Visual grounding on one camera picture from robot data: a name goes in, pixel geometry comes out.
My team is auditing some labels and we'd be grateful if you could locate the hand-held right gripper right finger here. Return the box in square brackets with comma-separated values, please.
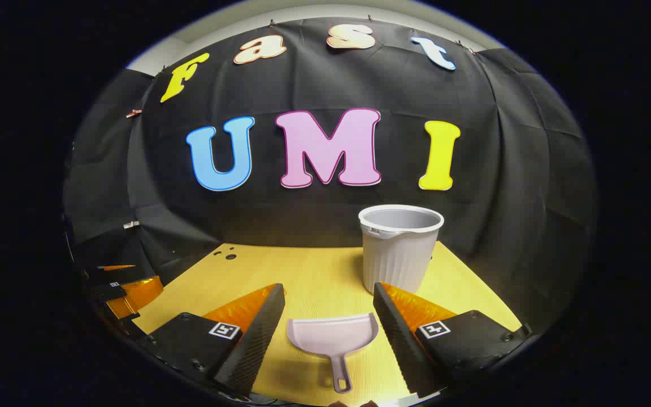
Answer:
[372, 282, 532, 400]

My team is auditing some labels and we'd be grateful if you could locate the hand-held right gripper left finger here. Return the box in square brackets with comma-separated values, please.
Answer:
[136, 283, 287, 397]

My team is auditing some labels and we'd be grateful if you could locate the small lilac dustpan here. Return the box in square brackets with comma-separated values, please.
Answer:
[287, 313, 380, 394]

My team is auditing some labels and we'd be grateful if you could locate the white ribbed garbage bin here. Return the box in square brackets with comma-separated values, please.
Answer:
[358, 205, 445, 296]

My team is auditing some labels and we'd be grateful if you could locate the yellow wooden desktop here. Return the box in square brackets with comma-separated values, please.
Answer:
[133, 242, 524, 406]

